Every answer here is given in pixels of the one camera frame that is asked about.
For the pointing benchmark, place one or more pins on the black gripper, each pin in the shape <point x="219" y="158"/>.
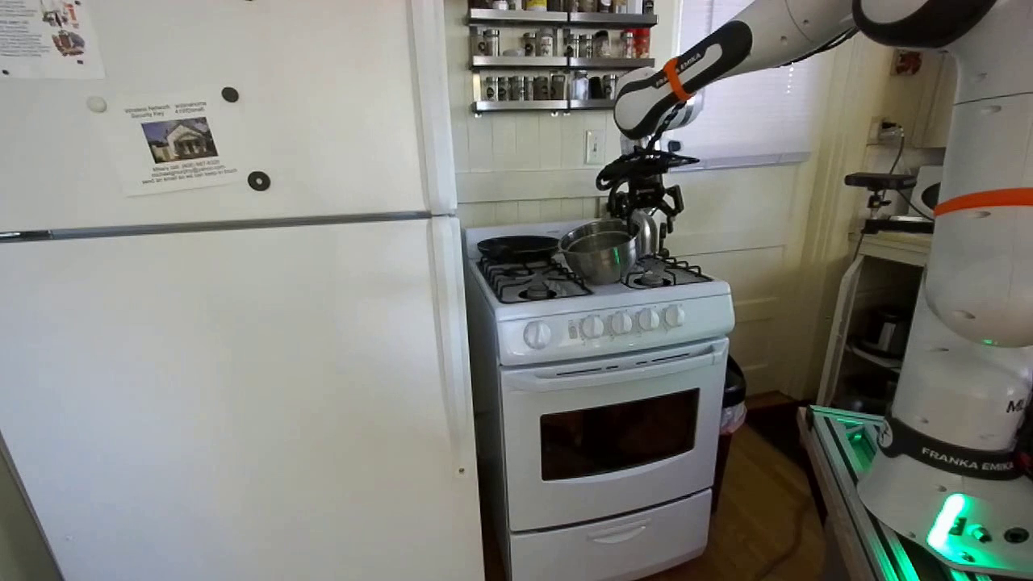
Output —
<point x="635" y="182"/>

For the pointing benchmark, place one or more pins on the silver metal bowl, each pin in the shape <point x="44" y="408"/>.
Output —
<point x="600" y="253"/>

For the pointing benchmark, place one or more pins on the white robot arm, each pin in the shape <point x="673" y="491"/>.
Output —
<point x="950" y="468"/>

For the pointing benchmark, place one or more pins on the black frying pan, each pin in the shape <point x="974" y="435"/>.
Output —
<point x="517" y="246"/>

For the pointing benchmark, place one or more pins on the stainless steel kettle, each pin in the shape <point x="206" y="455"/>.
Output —
<point x="650" y="232"/>

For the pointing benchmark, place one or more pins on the white gas stove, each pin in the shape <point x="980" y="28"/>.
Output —
<point x="600" y="411"/>

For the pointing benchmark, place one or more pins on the white side shelf unit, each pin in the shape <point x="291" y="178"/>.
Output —
<point x="872" y="317"/>

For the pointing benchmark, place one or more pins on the white refrigerator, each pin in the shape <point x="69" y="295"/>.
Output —
<point x="243" y="381"/>

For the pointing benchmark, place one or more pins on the house photo flyer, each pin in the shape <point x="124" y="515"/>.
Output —
<point x="171" y="144"/>

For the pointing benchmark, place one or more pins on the paper note on fridge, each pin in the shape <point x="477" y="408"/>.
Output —
<point x="49" y="39"/>

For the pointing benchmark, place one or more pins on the white light switch plate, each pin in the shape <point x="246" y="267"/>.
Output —
<point x="593" y="149"/>

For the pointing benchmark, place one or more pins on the wall spice shelf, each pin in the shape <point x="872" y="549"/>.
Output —
<point x="555" y="57"/>

